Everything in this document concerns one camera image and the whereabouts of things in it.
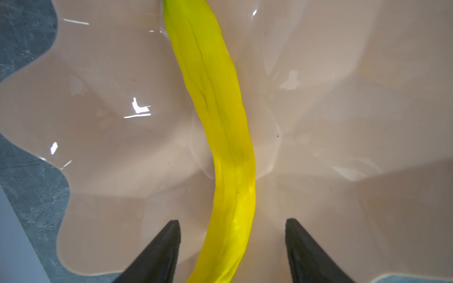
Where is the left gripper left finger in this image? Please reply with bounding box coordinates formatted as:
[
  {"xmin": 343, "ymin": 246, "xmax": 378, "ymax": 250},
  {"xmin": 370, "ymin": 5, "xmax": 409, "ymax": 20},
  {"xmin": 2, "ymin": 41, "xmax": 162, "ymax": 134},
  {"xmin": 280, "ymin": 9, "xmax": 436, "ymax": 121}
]
[{"xmin": 113, "ymin": 220, "xmax": 181, "ymax": 283}]

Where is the small yellow banana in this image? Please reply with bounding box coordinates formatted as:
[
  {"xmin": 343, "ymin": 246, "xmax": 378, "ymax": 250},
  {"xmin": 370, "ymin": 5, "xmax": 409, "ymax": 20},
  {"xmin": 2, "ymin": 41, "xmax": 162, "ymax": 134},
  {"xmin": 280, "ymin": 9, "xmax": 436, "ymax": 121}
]
[{"xmin": 163, "ymin": 1, "xmax": 256, "ymax": 283}]

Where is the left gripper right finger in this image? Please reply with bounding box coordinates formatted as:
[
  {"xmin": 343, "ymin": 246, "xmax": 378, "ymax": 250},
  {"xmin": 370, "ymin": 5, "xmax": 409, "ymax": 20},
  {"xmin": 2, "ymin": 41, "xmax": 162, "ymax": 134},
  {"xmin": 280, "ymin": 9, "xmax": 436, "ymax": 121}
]
[{"xmin": 285, "ymin": 218, "xmax": 354, "ymax": 283}]

